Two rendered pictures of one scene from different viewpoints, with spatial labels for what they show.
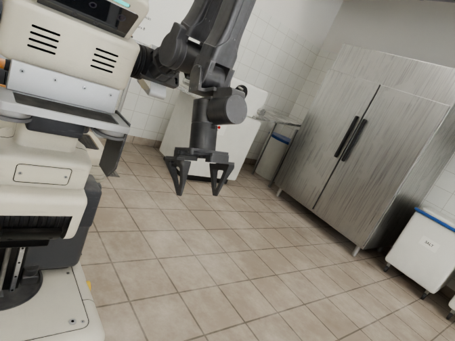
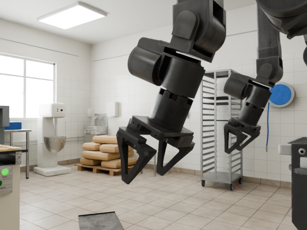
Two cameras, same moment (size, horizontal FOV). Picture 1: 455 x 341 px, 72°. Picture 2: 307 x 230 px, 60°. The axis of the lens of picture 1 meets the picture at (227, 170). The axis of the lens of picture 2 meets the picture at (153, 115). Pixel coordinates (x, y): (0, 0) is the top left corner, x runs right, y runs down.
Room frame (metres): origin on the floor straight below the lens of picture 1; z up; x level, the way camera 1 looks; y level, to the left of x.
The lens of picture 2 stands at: (1.08, -0.02, 1.08)
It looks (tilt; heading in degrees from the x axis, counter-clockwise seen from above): 1 degrees up; 170
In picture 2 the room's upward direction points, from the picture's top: straight up
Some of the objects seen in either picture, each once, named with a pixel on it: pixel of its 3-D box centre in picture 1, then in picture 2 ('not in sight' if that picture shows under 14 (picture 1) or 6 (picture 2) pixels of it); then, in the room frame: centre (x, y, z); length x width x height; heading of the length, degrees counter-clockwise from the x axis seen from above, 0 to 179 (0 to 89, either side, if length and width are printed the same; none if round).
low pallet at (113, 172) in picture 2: not in sight; (108, 167); (-4.60, -0.02, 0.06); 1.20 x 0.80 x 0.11; 46
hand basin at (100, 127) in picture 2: not in sight; (97, 125); (-5.48, -0.27, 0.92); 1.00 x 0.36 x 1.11; 44
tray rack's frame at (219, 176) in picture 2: not in sight; (222, 128); (-2.99, 1.80, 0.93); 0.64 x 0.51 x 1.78; 137
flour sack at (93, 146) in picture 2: not in sight; (100, 145); (-4.80, -0.18, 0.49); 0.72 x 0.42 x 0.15; 134
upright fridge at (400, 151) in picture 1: (363, 150); not in sight; (3.85, -1.40, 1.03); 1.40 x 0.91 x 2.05; 44
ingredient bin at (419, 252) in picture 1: (429, 252); not in sight; (3.15, -2.26, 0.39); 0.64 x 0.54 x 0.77; 137
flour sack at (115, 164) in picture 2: not in sight; (119, 162); (-4.40, 0.21, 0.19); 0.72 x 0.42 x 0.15; 138
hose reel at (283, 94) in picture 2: not in sight; (280, 117); (-2.68, 2.62, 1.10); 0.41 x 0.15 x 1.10; 44
